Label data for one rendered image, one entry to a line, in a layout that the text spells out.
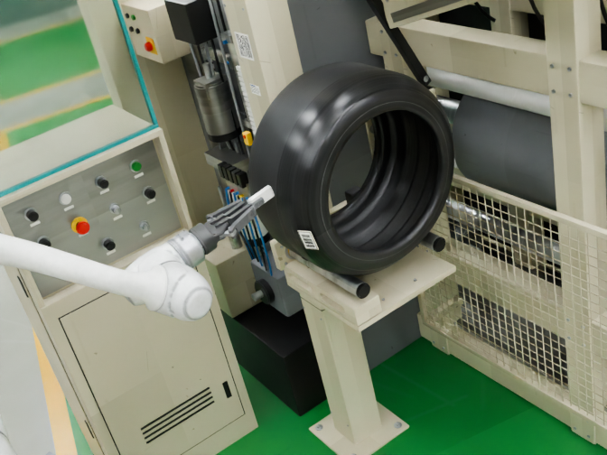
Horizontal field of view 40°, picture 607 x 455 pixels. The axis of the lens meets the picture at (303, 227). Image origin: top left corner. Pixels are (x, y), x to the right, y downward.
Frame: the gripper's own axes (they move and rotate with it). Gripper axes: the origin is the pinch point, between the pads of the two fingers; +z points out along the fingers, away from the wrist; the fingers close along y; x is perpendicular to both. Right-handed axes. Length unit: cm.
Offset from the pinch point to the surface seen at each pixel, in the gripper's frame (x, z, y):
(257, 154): -5.9, 7.4, 8.5
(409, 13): -16, 65, 7
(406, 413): 129, 26, 24
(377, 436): 126, 11, 22
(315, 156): -7.2, 13.3, -10.6
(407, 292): 48, 25, -11
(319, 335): 77, 11, 31
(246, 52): -21.7, 25.9, 31.4
